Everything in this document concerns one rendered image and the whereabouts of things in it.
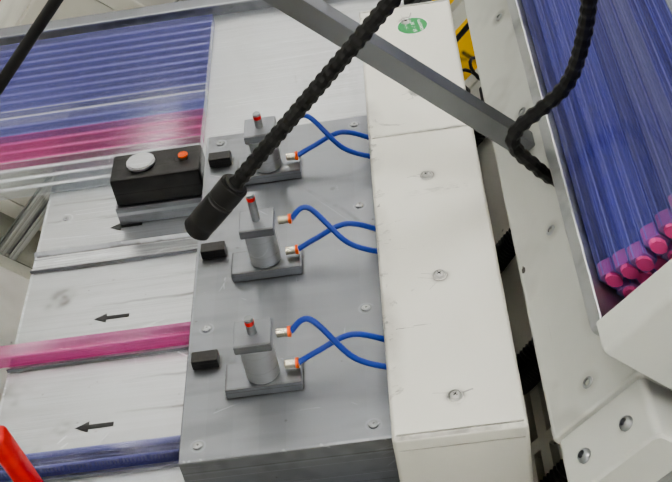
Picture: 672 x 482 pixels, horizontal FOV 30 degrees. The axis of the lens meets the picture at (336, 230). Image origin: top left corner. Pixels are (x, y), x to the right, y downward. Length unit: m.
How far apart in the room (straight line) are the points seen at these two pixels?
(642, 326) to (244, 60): 0.68
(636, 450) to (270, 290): 0.31
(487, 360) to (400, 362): 0.05
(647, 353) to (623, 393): 0.05
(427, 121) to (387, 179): 0.07
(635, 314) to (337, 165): 0.39
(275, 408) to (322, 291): 0.11
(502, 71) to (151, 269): 0.32
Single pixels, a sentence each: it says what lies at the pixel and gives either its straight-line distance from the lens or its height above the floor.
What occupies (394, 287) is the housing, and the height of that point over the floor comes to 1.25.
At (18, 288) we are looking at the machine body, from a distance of 1.58.
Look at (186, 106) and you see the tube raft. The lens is 1.17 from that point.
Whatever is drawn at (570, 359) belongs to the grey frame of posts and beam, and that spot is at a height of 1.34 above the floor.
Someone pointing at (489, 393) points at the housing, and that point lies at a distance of 0.76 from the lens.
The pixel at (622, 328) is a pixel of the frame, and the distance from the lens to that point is 0.65.
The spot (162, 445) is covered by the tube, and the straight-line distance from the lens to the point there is 0.87.
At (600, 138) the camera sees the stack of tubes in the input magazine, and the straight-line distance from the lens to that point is 0.77.
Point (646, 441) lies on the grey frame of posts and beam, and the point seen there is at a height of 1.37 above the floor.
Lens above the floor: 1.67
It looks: 31 degrees down
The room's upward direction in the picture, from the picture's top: 43 degrees clockwise
